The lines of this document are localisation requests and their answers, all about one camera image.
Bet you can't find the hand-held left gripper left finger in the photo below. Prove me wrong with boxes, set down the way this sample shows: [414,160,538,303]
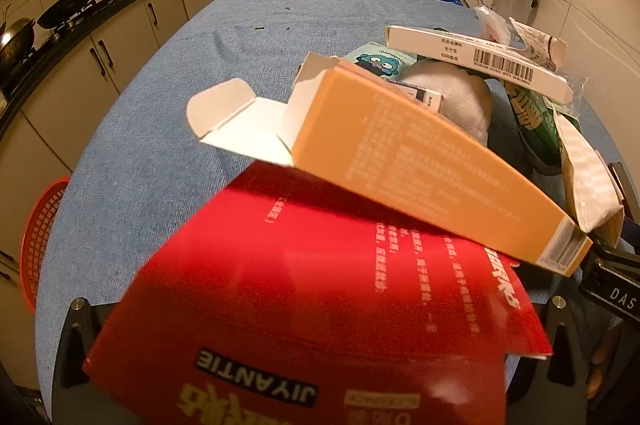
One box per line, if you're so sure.
[52,298,118,425]

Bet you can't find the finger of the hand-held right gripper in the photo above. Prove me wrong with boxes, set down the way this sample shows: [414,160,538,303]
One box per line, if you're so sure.
[592,230,640,262]
[606,162,640,227]

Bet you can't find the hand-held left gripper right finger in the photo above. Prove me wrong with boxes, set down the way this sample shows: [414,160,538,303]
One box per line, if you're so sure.
[505,296,594,425]

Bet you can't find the striped paper packet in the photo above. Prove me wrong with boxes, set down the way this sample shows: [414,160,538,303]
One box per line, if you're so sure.
[552,107,626,233]

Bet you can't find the red plastic basket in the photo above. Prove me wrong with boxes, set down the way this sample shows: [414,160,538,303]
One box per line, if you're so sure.
[20,176,72,315]

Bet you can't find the crushed green can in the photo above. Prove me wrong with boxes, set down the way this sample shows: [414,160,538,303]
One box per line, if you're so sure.
[502,77,566,173]

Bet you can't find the white carton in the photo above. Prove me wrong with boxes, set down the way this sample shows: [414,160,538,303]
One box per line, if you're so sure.
[509,17,569,72]

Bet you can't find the white tissue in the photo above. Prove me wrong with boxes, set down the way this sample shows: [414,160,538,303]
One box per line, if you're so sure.
[400,60,493,148]

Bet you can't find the orange cardboard box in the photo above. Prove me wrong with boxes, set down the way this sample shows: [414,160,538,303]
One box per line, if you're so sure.
[187,51,594,278]

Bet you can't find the red cardboard box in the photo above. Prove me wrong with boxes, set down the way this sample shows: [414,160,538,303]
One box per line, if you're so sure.
[82,164,555,425]

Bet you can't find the knotted clear plastic bag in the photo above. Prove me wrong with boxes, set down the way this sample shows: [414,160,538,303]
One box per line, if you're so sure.
[472,4,512,43]

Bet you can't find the small white dark-label box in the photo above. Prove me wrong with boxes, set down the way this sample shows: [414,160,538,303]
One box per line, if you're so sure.
[397,82,445,112]

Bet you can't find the long white barcode box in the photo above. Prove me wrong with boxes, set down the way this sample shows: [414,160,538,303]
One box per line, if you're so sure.
[384,25,576,106]

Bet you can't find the teal tissue packet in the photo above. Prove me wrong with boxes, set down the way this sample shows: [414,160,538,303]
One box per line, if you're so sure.
[345,42,418,83]

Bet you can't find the person's right hand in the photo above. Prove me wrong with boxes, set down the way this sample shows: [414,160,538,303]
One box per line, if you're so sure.
[590,329,624,406]

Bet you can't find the blue tablecloth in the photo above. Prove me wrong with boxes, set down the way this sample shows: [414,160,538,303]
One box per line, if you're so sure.
[34,0,631,406]

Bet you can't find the lower kitchen cabinets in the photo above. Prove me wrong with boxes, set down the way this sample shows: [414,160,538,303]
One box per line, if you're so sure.
[0,0,433,386]

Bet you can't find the steel wok with lid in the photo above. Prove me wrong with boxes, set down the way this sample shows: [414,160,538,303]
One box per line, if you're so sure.
[0,17,37,76]

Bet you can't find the black gas stove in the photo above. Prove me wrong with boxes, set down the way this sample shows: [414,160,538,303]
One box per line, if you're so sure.
[32,12,88,52]

